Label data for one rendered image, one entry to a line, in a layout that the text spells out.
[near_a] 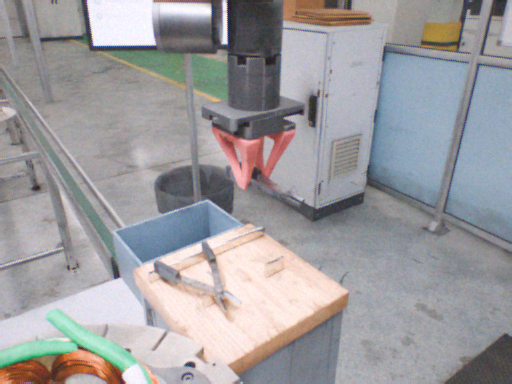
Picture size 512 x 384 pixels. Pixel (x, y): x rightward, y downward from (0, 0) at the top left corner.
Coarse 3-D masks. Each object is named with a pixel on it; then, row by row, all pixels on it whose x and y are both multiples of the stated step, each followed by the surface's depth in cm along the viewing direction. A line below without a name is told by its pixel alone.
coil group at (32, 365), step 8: (32, 360) 31; (8, 368) 30; (16, 368) 30; (24, 368) 31; (32, 368) 31; (40, 368) 31; (0, 376) 30; (8, 376) 30; (16, 376) 30; (24, 376) 31; (32, 376) 31; (40, 376) 31; (48, 376) 32
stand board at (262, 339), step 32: (224, 256) 55; (256, 256) 55; (288, 256) 55; (160, 288) 49; (192, 288) 49; (256, 288) 49; (288, 288) 49; (320, 288) 49; (192, 320) 45; (224, 320) 45; (256, 320) 45; (288, 320) 45; (320, 320) 47; (224, 352) 41; (256, 352) 42
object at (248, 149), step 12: (216, 120) 46; (216, 132) 46; (228, 132) 44; (228, 144) 47; (240, 144) 43; (252, 144) 43; (228, 156) 48; (252, 156) 44; (252, 168) 46; (240, 180) 48
